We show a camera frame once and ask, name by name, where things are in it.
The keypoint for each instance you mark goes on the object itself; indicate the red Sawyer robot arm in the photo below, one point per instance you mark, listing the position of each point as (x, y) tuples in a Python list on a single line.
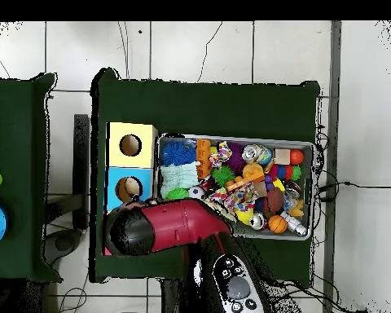
[(182, 225)]

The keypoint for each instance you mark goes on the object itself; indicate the wooden box with three holes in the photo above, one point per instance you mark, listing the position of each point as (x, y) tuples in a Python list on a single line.
[(143, 159)]

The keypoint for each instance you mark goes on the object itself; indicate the shallow clear mesh bin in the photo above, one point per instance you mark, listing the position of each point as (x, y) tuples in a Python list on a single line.
[(309, 169)]

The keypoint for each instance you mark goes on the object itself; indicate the light blue knitted cloth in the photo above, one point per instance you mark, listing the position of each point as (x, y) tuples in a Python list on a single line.
[(179, 176)]

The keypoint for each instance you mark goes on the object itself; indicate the small soccer ball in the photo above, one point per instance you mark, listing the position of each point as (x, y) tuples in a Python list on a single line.
[(197, 192)]

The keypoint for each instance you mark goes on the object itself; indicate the blue spiky rubber ball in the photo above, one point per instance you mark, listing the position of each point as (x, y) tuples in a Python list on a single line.
[(177, 153)]

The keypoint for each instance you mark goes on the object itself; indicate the green fuzzy ball with eye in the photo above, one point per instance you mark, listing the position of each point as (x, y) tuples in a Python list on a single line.
[(177, 194)]

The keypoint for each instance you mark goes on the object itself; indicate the purple spiky ball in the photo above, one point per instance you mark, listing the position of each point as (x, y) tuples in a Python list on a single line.
[(236, 158)]

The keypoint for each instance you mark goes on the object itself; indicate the colourful drink can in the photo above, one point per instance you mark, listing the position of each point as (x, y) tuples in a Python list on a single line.
[(255, 153)]

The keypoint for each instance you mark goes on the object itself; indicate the brown rubber ball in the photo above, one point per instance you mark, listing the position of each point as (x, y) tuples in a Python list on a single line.
[(275, 199)]

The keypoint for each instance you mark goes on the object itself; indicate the plain wooden cube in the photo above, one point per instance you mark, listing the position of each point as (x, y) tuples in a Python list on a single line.
[(282, 156)]

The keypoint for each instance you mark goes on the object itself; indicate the small orange basketball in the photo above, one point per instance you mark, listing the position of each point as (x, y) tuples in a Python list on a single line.
[(277, 224)]

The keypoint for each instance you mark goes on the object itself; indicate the red-orange ball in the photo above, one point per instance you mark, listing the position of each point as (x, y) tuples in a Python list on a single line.
[(296, 156)]

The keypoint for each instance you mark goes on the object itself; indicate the black upright panel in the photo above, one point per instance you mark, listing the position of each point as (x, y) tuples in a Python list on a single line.
[(81, 163)]

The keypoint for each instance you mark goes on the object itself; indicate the grey floor stand base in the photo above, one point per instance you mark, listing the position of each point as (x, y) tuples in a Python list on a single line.
[(63, 243)]

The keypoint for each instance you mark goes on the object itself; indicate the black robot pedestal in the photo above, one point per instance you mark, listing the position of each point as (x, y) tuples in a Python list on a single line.
[(172, 300)]

